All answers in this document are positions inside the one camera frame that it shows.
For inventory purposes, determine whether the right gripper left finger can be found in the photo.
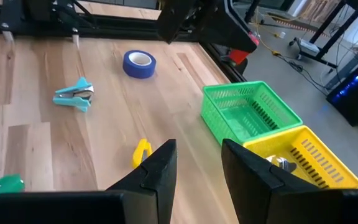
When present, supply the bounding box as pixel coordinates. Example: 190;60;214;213
106;139;178;224

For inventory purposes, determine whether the green mini stapler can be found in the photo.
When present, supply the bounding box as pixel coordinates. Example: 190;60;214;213
0;174;26;200

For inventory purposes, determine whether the yellow cable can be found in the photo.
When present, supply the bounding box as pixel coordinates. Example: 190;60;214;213
253;9;281;56

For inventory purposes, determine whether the green plastic basket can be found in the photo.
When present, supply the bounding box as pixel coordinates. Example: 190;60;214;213
200;80;303;146

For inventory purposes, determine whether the black aluminium table frame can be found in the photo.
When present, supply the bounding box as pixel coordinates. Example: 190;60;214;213
0;0;259;84

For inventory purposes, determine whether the dark blue tape roll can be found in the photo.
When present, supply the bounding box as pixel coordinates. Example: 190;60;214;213
122;49;157;80

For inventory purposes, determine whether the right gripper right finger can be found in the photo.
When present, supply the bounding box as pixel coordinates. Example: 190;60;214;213
221;139;343;224

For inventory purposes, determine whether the yellow mini stapler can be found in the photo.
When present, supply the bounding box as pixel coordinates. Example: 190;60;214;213
131;138;153;169

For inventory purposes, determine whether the black metal stand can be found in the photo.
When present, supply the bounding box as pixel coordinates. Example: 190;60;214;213
290;0;358;69

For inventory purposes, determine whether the grey floor box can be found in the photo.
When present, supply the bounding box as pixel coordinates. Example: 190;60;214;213
293;37;321;60

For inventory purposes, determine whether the teal staple remover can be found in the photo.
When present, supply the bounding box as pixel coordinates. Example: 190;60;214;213
52;77;95;113

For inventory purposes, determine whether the red object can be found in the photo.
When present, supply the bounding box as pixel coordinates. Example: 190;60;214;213
227;32;260;65

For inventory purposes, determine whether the yellow plastic basket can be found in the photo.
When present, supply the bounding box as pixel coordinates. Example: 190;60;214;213
243;125;358;190

